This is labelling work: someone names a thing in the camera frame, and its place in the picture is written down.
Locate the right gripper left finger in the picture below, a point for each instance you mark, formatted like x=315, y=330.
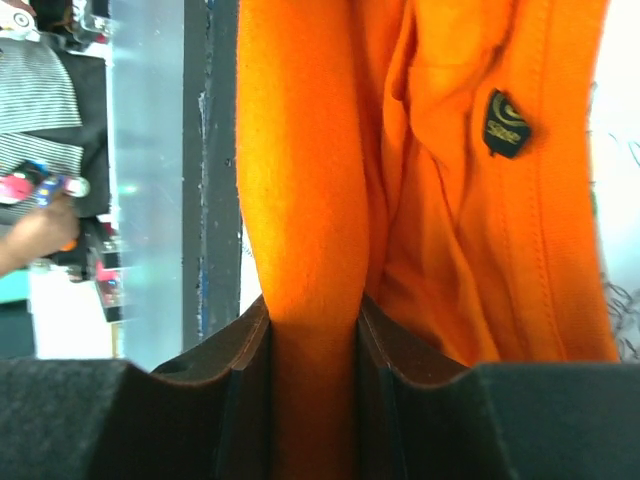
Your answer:
x=204, y=414

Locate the black mounting base plate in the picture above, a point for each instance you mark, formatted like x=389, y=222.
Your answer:
x=212, y=225

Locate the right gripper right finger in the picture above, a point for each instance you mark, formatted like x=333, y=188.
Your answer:
x=422, y=415

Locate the person in striped shirt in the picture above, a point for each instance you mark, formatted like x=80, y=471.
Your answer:
x=54, y=110

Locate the orange t shirt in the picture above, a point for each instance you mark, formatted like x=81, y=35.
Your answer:
x=433, y=156

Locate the floral patterned table cloth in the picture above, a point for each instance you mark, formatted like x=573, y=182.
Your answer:
x=614, y=152

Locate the aluminium rail frame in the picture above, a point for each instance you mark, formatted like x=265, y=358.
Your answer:
x=147, y=111

